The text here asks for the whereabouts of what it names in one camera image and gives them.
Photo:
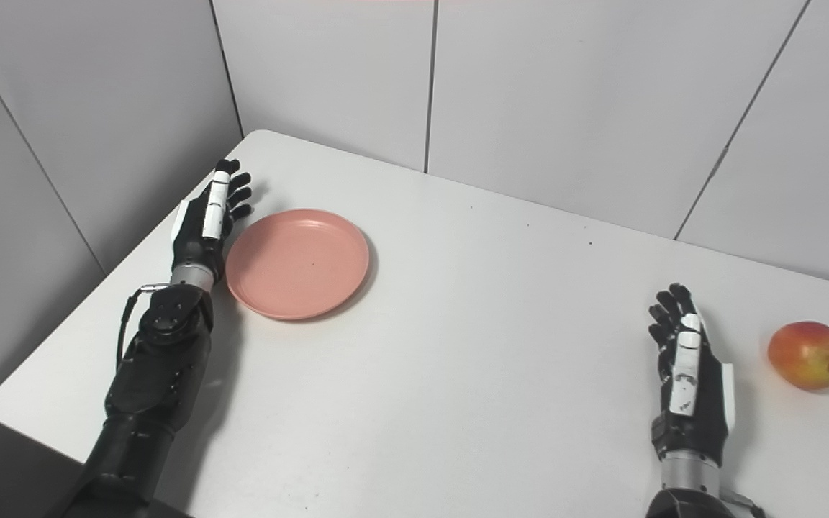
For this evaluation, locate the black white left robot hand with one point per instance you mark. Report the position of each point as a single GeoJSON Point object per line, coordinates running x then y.
{"type": "Point", "coordinates": [198, 230]}

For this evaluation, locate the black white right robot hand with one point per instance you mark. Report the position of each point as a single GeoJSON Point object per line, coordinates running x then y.
{"type": "Point", "coordinates": [695, 403]}

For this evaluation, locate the pink round plate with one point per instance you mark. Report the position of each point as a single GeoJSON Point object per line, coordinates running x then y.
{"type": "Point", "coordinates": [299, 262]}

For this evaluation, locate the red yellow pomegranate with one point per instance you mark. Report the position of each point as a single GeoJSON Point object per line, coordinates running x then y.
{"type": "Point", "coordinates": [807, 352]}

